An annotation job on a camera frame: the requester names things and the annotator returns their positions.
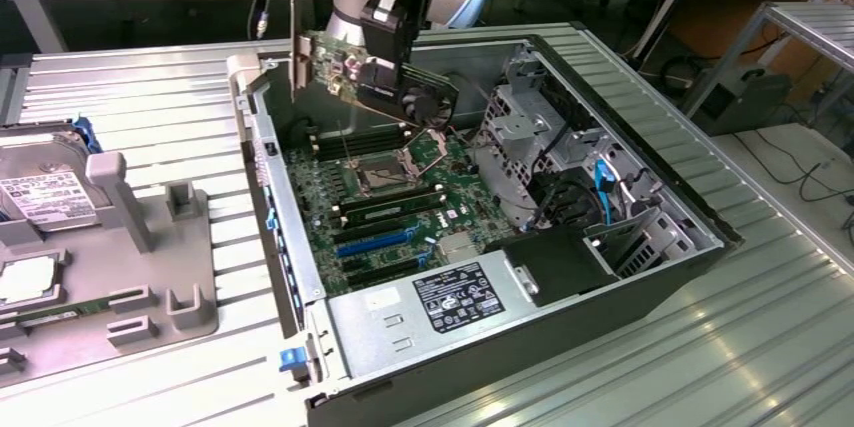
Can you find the CPU socket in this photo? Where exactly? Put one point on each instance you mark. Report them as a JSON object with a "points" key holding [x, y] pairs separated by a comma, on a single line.
{"points": [[382, 177]]}

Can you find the RAM stick with label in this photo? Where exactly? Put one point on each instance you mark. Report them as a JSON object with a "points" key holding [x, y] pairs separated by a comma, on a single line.
{"points": [[393, 205]]}

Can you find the NVIDIA graphics card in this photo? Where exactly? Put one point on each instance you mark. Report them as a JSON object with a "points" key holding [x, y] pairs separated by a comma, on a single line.
{"points": [[326, 62]]}

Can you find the hard disk with blue carrier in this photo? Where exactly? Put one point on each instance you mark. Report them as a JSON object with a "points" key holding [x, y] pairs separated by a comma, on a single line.
{"points": [[46, 192]]}

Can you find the slotted silver disk bay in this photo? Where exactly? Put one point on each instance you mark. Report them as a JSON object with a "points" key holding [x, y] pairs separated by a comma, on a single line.
{"points": [[640, 247]]}

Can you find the long black expansion slot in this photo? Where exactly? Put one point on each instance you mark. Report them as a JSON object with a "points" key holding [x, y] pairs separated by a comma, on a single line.
{"points": [[382, 280], [360, 267]]}

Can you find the blue expansion slot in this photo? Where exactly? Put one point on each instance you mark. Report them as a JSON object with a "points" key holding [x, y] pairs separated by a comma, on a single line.
{"points": [[373, 243]]}

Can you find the silver power supply unit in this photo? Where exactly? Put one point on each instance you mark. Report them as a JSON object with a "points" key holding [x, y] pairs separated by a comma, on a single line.
{"points": [[380, 327]]}

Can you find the metal socket cover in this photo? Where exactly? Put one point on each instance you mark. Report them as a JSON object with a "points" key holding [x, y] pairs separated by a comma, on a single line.
{"points": [[427, 152]]}

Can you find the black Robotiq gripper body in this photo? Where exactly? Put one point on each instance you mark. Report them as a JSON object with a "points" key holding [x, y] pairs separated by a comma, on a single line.
{"points": [[389, 37]]}

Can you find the green motherboard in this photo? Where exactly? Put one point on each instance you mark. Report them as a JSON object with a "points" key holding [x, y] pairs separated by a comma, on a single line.
{"points": [[313, 182]]}

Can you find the aluminium profile frame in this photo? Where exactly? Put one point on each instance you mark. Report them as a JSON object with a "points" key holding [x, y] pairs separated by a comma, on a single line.
{"points": [[16, 87]]}

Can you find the green RAM stick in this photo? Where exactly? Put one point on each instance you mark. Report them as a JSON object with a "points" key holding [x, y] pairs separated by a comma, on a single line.
{"points": [[66, 313]]}

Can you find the black RAM slot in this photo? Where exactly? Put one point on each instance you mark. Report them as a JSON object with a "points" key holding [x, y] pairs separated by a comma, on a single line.
{"points": [[361, 150], [360, 144], [356, 132], [357, 138]]}

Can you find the perforated silver disk bay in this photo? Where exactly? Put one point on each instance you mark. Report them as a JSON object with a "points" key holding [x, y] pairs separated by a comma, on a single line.
{"points": [[520, 132]]}

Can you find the dark grey machine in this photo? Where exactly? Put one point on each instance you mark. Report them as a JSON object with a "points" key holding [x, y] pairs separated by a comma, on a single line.
{"points": [[740, 97]]}

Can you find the open black PC case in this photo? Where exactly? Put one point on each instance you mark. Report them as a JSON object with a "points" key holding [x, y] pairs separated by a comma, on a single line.
{"points": [[467, 372]]}

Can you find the silver CPU chip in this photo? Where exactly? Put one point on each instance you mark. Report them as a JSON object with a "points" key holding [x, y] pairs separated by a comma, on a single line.
{"points": [[22, 279]]}

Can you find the silver chipset heatsink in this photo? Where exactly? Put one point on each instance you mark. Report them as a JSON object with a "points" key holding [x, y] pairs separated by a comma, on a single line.
{"points": [[456, 245]]}

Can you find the blue case latch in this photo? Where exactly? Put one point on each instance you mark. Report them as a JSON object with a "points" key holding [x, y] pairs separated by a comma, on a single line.
{"points": [[292, 359]]}

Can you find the black plastic cover box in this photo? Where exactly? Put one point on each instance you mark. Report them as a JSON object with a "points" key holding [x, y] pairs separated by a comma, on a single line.
{"points": [[553, 267]]}

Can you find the grey parts rack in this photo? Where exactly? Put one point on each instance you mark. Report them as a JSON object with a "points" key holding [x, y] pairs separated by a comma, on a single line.
{"points": [[126, 267]]}

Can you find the grey card retention bar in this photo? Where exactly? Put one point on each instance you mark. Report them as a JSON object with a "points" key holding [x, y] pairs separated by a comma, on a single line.
{"points": [[240, 69]]}

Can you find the thin locking lever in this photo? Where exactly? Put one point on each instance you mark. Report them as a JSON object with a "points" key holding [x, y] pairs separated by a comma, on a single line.
{"points": [[345, 144]]}

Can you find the aluminium frame table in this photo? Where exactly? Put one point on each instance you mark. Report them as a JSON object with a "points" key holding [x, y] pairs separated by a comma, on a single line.
{"points": [[820, 22]]}

